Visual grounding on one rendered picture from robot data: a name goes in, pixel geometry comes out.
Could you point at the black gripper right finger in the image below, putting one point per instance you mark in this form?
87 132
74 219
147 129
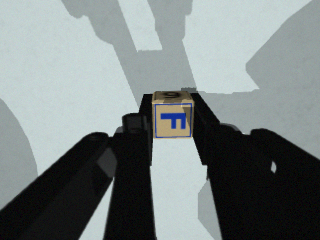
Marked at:
246 206

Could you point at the wooden alphabet block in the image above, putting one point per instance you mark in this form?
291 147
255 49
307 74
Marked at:
173 115

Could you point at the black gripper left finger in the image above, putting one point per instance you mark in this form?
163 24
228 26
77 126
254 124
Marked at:
59 203

